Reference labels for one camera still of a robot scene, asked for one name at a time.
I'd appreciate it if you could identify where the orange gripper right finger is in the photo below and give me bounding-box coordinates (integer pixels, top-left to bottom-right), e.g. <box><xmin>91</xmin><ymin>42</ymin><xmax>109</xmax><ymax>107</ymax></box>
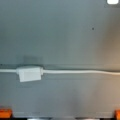
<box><xmin>114</xmin><ymin>109</ymin><xmax>120</xmax><ymax>120</ymax></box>

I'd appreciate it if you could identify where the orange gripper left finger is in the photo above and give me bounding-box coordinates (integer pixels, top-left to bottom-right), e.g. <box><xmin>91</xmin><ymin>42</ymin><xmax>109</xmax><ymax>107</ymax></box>
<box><xmin>0</xmin><ymin>108</ymin><xmax>12</xmax><ymax>119</ymax></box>

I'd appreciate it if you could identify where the white box on table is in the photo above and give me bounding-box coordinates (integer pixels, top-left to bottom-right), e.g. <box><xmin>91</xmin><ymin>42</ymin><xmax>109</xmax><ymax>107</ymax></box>
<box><xmin>107</xmin><ymin>0</ymin><xmax>119</xmax><ymax>5</ymax></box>

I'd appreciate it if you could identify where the white cable with adapter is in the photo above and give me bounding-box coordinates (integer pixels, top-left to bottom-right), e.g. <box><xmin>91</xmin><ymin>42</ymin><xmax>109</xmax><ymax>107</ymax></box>
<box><xmin>0</xmin><ymin>65</ymin><xmax>120</xmax><ymax>83</ymax></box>

